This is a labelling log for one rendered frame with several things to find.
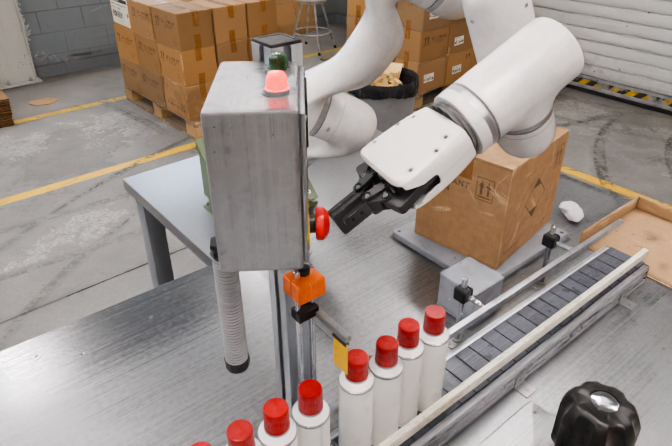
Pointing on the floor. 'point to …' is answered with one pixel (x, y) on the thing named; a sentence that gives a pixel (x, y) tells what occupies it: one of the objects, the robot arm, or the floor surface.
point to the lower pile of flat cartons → (5, 111)
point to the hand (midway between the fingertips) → (349, 212)
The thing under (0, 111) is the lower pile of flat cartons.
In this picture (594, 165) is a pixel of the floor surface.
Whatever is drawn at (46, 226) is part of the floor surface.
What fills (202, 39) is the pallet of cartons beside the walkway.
